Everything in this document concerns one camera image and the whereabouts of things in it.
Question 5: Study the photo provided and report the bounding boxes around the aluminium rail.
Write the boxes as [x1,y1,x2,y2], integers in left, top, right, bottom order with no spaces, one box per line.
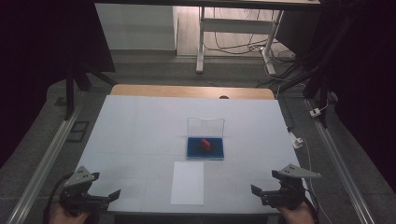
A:
[6,104,82,224]
[304,98,376,224]

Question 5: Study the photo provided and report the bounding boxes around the white power adapter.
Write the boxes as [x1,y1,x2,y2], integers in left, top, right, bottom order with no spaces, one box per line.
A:
[289,132,304,149]

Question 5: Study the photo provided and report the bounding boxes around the black rectangular floor frame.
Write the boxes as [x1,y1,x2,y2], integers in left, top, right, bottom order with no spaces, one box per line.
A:
[65,120,91,144]

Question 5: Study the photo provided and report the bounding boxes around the tangle of dark floor cables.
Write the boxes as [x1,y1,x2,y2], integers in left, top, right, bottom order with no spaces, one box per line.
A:
[204,7,297,63]

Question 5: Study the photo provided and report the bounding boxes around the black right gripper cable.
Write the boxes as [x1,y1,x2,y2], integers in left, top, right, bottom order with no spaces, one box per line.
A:
[303,199,320,224]

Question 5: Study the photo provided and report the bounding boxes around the white cabinet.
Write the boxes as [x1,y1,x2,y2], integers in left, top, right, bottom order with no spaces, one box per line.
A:
[94,3,178,51]

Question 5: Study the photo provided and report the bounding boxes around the white cable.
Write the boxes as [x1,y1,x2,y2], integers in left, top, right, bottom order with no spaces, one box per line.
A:
[300,136,333,224]

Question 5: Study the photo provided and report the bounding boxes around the white desk frame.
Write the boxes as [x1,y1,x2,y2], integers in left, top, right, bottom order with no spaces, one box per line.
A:
[195,6,285,76]

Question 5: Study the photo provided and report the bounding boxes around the black metal stand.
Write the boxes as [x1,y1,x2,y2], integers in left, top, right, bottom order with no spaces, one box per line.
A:
[278,12,356,129]

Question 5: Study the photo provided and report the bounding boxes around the clear case with blue ink pad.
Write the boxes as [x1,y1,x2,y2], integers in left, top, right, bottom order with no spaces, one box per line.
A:
[186,117,226,161]

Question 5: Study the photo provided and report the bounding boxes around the white paper sheet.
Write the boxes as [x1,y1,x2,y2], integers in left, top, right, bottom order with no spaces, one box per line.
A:
[170,161,205,206]

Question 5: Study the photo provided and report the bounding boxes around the white table cover board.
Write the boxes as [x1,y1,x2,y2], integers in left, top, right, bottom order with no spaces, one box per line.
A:
[76,94,318,215]

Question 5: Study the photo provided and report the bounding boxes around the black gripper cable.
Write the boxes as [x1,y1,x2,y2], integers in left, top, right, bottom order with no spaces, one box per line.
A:
[303,199,320,224]
[43,172,75,224]

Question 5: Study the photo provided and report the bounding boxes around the black tripod stand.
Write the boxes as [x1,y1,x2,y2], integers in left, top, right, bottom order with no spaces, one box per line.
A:
[64,62,118,121]

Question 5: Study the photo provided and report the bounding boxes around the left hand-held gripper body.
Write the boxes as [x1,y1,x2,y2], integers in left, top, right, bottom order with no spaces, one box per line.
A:
[59,165,110,216]

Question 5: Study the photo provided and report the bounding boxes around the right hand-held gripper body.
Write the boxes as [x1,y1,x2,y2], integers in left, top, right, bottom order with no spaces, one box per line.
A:
[261,163,322,210]

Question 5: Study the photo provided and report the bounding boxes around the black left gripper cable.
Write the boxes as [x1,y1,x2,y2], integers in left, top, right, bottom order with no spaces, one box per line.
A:
[43,172,75,224]

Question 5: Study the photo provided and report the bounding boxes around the person's left hand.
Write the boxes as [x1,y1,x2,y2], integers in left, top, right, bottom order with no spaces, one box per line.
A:
[49,203,92,224]

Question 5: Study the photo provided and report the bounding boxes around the person's right hand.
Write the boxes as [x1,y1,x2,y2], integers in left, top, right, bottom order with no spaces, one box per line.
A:
[276,202,313,224]

